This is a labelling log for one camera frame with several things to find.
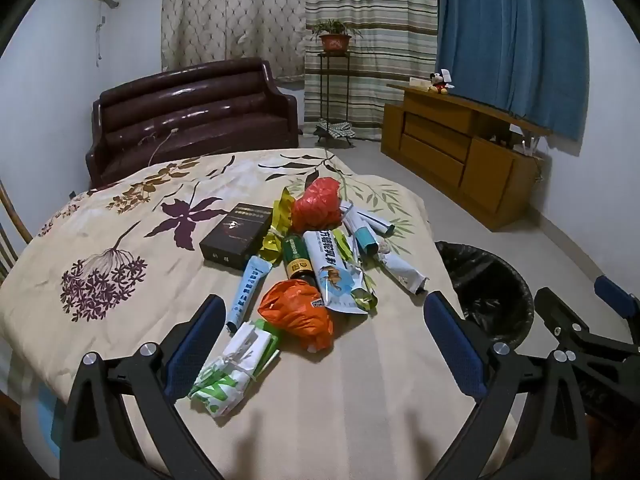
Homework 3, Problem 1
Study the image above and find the floral printed blanket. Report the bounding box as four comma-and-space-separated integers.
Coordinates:
0, 147, 506, 480

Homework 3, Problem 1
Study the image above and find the black metal plant stand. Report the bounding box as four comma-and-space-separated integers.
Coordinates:
318, 51, 352, 148

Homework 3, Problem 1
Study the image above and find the blue curtain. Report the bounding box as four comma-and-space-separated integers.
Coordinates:
435, 0, 590, 142

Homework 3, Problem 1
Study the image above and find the crumpled white packet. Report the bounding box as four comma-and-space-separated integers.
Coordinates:
377, 250, 430, 295

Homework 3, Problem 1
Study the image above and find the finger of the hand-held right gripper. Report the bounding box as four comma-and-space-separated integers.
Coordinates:
534, 287, 640, 361
595, 275, 640, 321

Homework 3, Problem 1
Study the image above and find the teal white box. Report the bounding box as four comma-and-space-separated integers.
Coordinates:
350, 225, 378, 257

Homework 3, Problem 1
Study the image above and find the mouse plush toy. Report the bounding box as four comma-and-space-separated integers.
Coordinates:
427, 71, 453, 95

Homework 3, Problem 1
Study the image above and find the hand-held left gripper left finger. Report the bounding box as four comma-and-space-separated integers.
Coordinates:
60, 294, 227, 480

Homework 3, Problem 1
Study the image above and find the black flat box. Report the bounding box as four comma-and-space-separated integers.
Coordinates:
199, 202, 273, 267

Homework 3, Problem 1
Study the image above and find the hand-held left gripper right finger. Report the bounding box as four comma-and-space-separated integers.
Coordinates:
423, 290, 593, 480

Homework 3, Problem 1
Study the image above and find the beige patterned curtain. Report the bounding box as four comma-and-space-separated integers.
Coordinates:
161, 0, 307, 85

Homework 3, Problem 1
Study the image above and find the red plastic bag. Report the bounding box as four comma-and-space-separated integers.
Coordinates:
291, 177, 345, 235

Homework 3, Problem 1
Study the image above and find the yellow snack wrapper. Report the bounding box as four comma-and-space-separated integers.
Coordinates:
257, 187, 296, 266

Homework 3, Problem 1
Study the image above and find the long white box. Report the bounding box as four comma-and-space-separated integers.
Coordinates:
340, 201, 397, 237

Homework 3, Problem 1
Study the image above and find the wooden cabinet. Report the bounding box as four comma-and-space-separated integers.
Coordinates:
380, 84, 553, 231

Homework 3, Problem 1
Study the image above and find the white wall cord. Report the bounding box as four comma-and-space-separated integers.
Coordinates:
95, 2, 121, 68

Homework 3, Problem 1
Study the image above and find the white cable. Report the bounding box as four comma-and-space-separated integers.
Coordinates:
135, 129, 180, 166

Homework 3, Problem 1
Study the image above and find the checkered cloth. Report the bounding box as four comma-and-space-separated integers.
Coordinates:
315, 117, 355, 140

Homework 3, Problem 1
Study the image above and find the wooden chair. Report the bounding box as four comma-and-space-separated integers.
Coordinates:
0, 180, 33, 281

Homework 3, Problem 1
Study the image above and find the white snack packet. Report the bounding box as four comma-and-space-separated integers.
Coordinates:
304, 230, 368, 315

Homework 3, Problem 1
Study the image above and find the trash bin with black bag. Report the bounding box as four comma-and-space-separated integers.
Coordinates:
434, 241, 536, 348

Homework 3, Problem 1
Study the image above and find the orange plastic bag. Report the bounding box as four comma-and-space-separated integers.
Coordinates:
257, 280, 335, 353

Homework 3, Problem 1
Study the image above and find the green white tied wrapper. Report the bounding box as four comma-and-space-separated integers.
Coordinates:
187, 319, 281, 418

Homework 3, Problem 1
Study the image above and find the potted plant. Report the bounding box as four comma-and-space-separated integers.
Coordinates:
310, 19, 363, 55

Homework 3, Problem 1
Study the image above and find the striped curtain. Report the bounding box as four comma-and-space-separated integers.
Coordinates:
304, 0, 440, 142

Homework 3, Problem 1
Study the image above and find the light blue tube packet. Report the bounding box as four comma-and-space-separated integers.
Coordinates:
226, 255, 271, 332

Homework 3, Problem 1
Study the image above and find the green bottle with black cap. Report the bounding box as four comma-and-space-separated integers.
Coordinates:
281, 232, 315, 281

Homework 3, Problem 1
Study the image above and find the brown leather sofa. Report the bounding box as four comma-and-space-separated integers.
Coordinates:
85, 57, 300, 188

